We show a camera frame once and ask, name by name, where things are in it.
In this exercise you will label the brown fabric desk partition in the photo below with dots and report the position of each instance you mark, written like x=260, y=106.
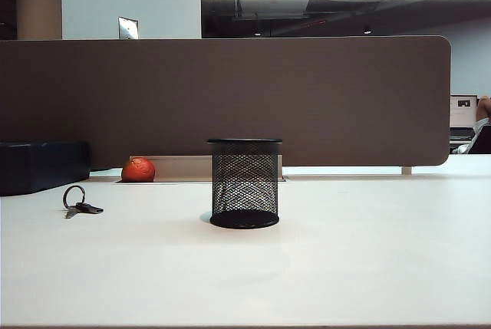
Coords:
x=230, y=99

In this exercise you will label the orange tangerine fruit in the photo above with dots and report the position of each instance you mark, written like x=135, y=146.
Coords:
x=138, y=170

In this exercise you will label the grey partition support leg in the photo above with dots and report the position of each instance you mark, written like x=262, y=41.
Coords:
x=406, y=170

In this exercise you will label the dark blue box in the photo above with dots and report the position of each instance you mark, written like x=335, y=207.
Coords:
x=38, y=166

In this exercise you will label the white computer monitor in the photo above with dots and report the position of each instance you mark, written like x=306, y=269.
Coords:
x=463, y=110

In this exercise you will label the black office chair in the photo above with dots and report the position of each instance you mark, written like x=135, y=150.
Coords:
x=482, y=141

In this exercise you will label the seated person in white shirt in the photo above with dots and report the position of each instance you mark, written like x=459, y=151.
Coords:
x=484, y=114

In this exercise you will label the silver wall switch plate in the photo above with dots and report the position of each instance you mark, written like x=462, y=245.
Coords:
x=128, y=28

